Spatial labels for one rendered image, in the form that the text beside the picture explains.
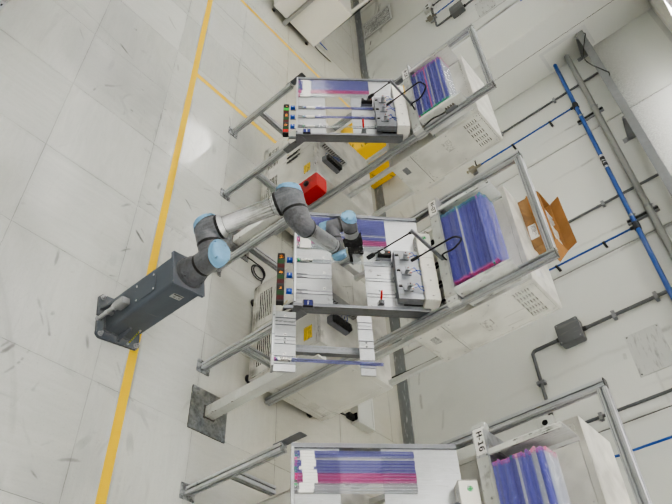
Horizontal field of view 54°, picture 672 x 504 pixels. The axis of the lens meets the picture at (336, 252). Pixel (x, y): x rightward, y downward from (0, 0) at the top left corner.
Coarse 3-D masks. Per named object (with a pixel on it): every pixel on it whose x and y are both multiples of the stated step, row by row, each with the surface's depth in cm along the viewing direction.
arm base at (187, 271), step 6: (186, 258) 302; (192, 258) 298; (180, 264) 300; (186, 264) 299; (192, 264) 297; (180, 270) 299; (186, 270) 298; (192, 270) 297; (198, 270) 297; (180, 276) 299; (186, 276) 299; (192, 276) 298; (198, 276) 299; (204, 276) 300; (186, 282) 299; (192, 282) 300; (198, 282) 301
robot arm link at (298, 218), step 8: (296, 208) 291; (304, 208) 293; (288, 216) 291; (296, 216) 290; (304, 216) 292; (288, 224) 294; (296, 224) 292; (304, 224) 292; (312, 224) 296; (296, 232) 295; (304, 232) 294; (312, 232) 297; (320, 232) 304; (312, 240) 305; (320, 240) 307; (328, 240) 311; (336, 240) 319; (328, 248) 316; (336, 248) 320; (344, 248) 325; (336, 256) 322; (344, 256) 324
